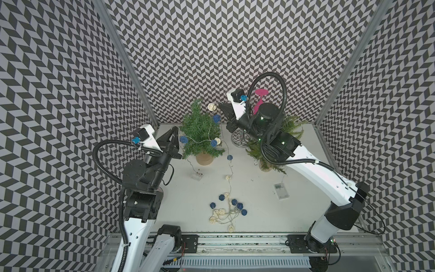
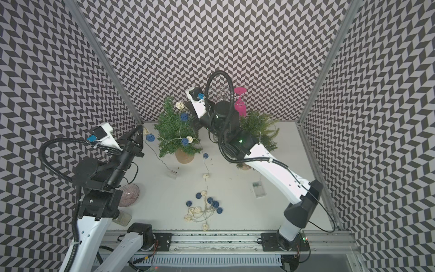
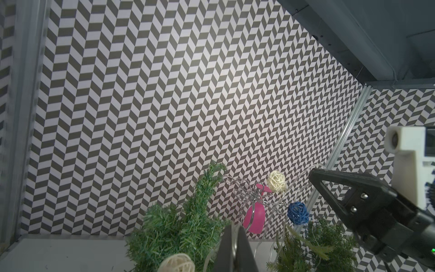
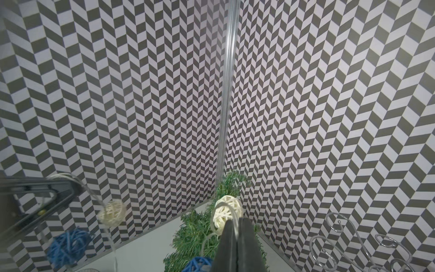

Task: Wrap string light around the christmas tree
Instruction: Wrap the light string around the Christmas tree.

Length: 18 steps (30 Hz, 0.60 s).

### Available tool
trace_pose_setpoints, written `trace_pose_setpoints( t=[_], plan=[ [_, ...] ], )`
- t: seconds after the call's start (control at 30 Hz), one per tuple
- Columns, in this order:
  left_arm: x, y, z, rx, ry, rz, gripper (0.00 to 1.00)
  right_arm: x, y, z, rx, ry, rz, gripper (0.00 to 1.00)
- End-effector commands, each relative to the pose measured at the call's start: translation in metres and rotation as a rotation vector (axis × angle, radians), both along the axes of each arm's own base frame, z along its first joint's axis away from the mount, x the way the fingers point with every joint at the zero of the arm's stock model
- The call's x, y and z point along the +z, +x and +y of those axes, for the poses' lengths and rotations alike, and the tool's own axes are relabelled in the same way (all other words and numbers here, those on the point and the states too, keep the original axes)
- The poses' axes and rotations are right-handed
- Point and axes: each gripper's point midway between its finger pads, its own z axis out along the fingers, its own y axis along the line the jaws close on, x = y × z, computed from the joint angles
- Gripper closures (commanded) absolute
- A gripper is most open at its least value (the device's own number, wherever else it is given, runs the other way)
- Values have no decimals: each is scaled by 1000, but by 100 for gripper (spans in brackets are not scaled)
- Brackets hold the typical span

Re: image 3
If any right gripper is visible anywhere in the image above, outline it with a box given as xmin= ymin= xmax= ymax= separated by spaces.
xmin=308 ymin=168 xmax=435 ymax=269

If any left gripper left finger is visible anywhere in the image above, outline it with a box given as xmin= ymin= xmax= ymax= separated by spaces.
xmin=213 ymin=224 xmax=234 ymax=272

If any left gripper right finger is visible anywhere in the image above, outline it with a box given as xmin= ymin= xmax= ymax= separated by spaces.
xmin=236 ymin=227 xmax=259 ymax=272

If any blue and white ball garland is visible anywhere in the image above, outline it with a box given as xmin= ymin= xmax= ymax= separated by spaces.
xmin=156 ymin=164 xmax=327 ymax=272

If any light green christmas tree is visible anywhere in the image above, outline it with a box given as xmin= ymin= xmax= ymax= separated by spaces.
xmin=267 ymin=218 xmax=357 ymax=272

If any pink plastic wine glass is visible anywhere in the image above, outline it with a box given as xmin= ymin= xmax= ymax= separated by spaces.
xmin=242 ymin=183 xmax=272 ymax=235

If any chrome wire glass rack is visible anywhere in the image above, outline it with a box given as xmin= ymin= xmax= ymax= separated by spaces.
xmin=224 ymin=164 xmax=326 ymax=234

